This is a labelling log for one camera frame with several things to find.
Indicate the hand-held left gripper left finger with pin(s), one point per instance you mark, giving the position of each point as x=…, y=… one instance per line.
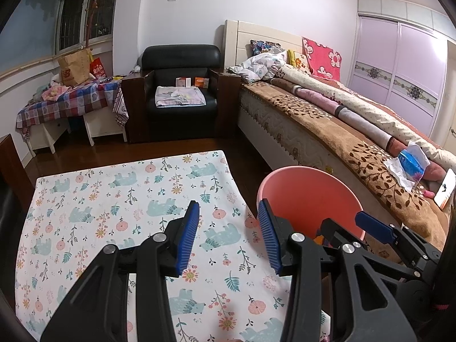
x=187, y=237

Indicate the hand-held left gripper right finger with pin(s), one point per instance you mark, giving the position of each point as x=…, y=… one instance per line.
x=269, y=238

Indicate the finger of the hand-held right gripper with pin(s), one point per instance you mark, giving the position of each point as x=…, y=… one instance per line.
x=335, y=231
x=374, y=226

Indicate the pink plastic bucket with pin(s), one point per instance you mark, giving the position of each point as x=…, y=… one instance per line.
x=302, y=199

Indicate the blue tissue pack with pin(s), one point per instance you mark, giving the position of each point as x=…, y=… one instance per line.
x=409, y=164

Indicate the white smartphone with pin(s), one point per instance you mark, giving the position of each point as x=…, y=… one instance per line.
x=445, y=188

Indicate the floral tablecloth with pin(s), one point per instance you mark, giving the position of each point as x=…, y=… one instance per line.
x=107, y=199

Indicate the cream wooden bed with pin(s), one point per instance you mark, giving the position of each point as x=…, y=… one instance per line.
x=270, y=121

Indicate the cream dotted rolled quilt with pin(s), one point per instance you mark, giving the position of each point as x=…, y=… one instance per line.
x=359, y=108

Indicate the pink rolled quilt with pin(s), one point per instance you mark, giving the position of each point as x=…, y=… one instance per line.
x=320, y=101

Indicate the white desk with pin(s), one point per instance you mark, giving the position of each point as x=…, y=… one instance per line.
x=103, y=124

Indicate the folded pale printed cloth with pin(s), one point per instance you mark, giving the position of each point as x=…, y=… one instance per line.
x=180, y=96

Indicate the small orange box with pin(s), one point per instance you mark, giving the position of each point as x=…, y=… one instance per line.
x=201, y=82

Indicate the small white box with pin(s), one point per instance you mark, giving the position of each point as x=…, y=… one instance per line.
x=182, y=81

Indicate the lilac sliding-door wardrobe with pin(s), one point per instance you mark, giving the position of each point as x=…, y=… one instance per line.
x=402, y=60

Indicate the yellow flowered pillow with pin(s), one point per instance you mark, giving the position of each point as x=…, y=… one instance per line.
x=299, y=62

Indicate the crumpled white duvet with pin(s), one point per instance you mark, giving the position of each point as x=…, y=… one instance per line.
x=256, y=66

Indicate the pink flowered pillow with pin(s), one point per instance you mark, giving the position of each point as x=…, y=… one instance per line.
x=322, y=57

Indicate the plaid tablecloth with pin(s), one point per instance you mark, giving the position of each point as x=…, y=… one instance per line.
x=71, y=99

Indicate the black leather armchair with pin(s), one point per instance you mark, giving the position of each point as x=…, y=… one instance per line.
x=12, y=164
x=178, y=55

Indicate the red shopping bag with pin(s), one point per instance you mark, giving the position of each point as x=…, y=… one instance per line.
x=98, y=68

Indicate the dark patterned pillow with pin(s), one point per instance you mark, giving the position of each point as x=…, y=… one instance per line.
x=265, y=47

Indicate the pile of pink clothes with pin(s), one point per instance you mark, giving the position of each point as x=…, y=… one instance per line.
x=53, y=91

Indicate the brown paper bag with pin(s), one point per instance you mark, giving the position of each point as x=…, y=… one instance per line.
x=74, y=69

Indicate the red wooden coat stand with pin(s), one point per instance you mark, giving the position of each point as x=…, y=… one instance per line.
x=89, y=25

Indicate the barred window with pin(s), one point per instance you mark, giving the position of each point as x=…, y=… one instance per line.
x=76, y=21

